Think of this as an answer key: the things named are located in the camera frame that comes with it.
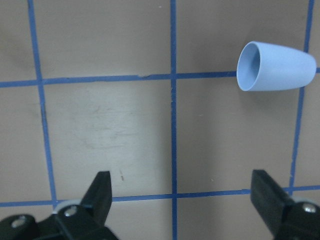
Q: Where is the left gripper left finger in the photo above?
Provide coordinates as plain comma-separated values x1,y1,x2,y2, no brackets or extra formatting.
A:
0,171,118,240

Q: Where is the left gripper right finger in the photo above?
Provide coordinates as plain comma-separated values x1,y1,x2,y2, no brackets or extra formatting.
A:
250,169,320,240

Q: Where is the light blue plastic cup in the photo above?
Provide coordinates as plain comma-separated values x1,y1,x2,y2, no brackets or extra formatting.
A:
236,41,317,92

